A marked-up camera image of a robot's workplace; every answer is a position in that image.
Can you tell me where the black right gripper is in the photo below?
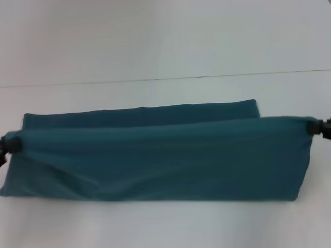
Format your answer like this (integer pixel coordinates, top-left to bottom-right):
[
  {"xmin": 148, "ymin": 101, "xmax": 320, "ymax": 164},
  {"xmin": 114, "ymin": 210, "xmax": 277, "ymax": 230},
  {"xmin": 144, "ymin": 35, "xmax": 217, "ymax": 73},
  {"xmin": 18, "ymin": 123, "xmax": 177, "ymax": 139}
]
[{"xmin": 307, "ymin": 117, "xmax": 331, "ymax": 142}]

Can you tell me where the teal blue printed t-shirt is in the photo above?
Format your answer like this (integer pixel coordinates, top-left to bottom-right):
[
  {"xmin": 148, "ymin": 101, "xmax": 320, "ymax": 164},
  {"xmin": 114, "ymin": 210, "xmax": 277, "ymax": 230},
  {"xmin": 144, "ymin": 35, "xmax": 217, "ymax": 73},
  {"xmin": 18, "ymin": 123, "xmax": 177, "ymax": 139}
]
[{"xmin": 0, "ymin": 99, "xmax": 318, "ymax": 204}]

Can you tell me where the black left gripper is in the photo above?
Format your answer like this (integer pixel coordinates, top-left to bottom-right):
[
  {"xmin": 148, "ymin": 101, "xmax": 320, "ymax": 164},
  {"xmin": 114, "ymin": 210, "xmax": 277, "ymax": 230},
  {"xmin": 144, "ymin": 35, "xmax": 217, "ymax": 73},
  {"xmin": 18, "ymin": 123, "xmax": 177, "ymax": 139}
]
[{"xmin": 0, "ymin": 136, "xmax": 23, "ymax": 168}]

